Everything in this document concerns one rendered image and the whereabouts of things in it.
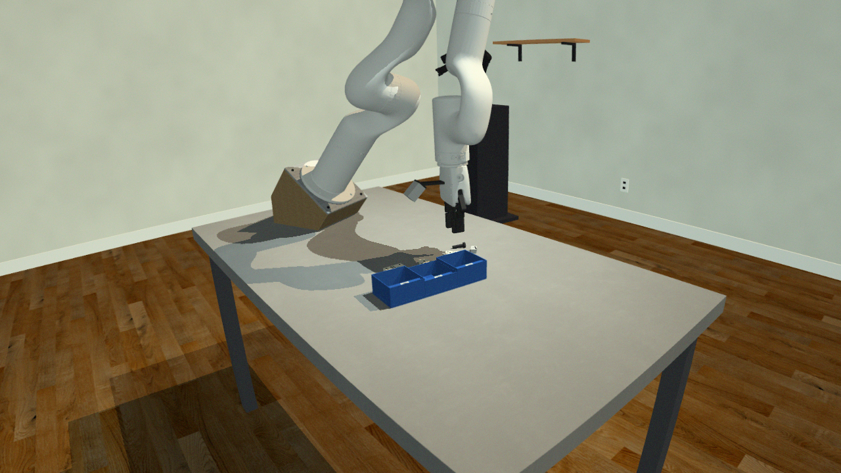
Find blue rack of bins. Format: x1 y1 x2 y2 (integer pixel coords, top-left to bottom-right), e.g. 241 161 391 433
371 250 487 308

